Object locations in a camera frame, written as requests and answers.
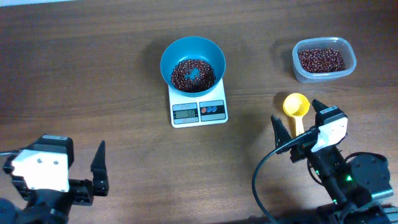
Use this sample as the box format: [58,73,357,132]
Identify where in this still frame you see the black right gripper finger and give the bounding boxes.
[271,115,292,149]
[312,99,347,126]

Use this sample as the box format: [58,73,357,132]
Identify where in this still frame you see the yellow plastic measuring scoop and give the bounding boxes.
[282,93,310,136]

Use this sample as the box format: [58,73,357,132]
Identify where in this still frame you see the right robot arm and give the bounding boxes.
[271,100,397,223]

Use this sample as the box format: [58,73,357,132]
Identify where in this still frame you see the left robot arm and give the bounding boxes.
[1,137,109,223]

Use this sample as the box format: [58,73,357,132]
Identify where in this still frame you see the red beans in bowl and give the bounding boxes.
[170,59,216,93]

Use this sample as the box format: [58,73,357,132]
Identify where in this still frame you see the white digital kitchen scale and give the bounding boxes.
[169,79,228,128]

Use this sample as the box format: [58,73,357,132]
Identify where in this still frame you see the teal plastic bowl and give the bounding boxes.
[160,36,226,97]

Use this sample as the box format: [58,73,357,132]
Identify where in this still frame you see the red adzuki beans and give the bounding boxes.
[297,48,346,73]

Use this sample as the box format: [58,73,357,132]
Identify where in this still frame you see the clear plastic food container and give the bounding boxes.
[292,37,357,83]

